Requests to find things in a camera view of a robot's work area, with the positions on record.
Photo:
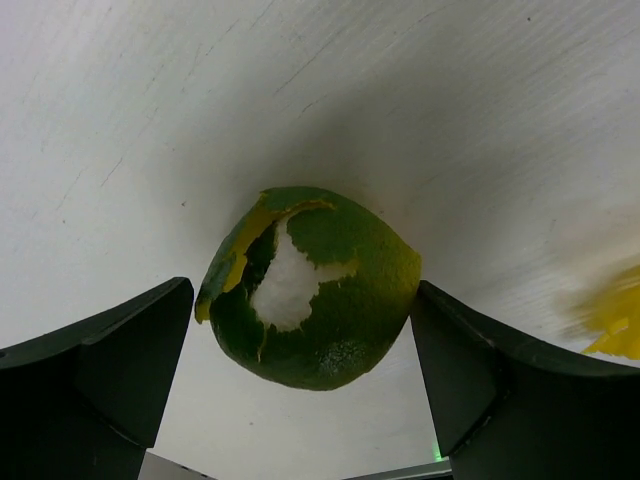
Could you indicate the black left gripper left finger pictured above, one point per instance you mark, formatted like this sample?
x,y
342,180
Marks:
x,y
86,401

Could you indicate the yellow fake lemon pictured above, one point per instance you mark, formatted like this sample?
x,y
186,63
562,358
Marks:
x,y
609,312

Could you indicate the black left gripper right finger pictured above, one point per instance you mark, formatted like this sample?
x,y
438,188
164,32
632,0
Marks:
x,y
507,405

